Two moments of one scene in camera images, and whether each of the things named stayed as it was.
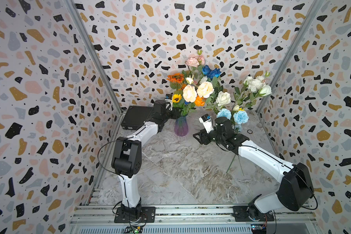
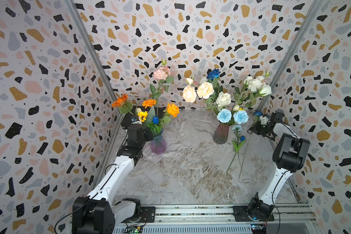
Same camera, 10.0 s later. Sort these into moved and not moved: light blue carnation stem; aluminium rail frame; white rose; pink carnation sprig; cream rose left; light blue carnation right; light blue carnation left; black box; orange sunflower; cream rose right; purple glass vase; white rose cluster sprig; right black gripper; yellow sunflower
Moved: pink carnation sprig; right black gripper; purple glass vase; orange sunflower; yellow sunflower
Not moved: white rose cluster sprig; white rose; light blue carnation left; cream rose left; cream rose right; light blue carnation right; black box; aluminium rail frame; light blue carnation stem
